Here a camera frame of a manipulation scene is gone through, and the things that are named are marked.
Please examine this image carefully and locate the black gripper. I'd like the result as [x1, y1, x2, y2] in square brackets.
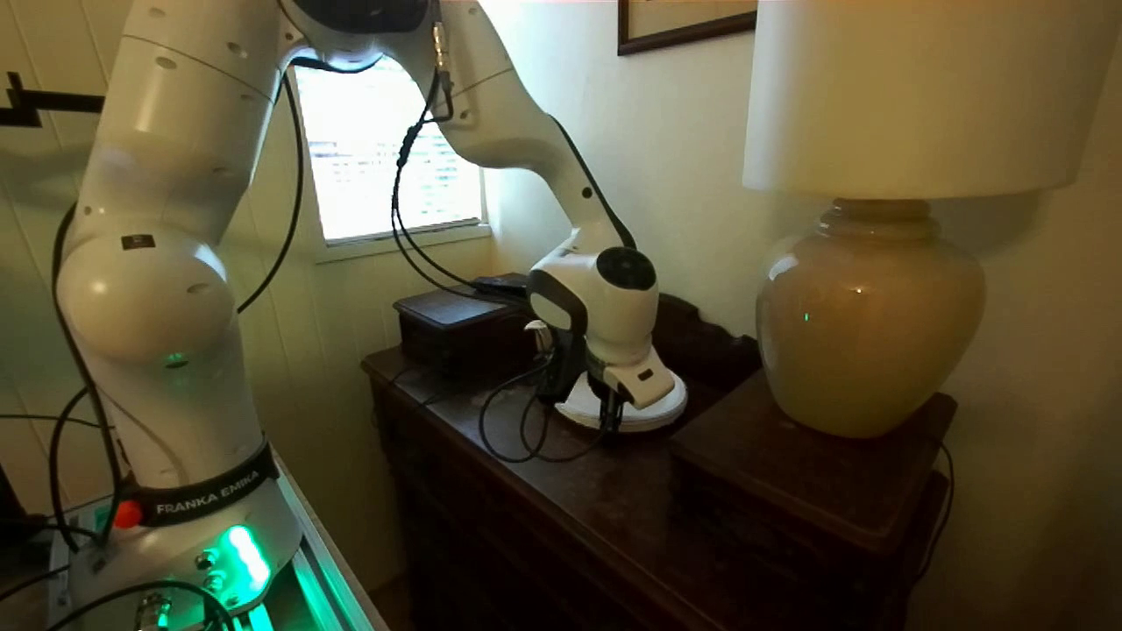
[535, 319, 631, 440]

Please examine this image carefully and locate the white round plate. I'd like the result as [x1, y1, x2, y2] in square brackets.
[550, 367, 691, 437]

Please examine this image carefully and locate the dark wooden dresser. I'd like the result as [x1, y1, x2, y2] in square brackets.
[360, 286, 962, 631]

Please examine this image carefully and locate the dark wooden raised box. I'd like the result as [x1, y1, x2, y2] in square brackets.
[394, 285, 553, 378]
[665, 367, 962, 559]

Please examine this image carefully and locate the black remote control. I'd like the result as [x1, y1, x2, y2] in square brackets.
[470, 271, 535, 299]

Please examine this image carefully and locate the beige ceramic lamp base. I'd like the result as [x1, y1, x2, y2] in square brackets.
[754, 196, 987, 440]

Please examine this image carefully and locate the bright window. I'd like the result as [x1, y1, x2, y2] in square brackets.
[287, 52, 490, 254]

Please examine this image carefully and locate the dark framed picture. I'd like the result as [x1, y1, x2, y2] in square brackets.
[612, 0, 762, 58]

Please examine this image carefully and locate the white lampshade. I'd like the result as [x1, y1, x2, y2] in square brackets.
[740, 0, 1122, 204]

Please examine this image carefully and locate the red round button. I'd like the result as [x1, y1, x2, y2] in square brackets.
[109, 493, 148, 531]

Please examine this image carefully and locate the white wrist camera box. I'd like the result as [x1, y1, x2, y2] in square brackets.
[605, 354, 674, 414]

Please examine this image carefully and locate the black looped gripper cable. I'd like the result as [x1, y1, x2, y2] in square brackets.
[474, 360, 612, 468]

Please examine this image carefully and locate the black base cable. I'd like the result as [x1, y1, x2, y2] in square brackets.
[42, 204, 130, 557]

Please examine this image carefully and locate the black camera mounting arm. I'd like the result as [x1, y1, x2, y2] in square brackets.
[0, 70, 109, 129]

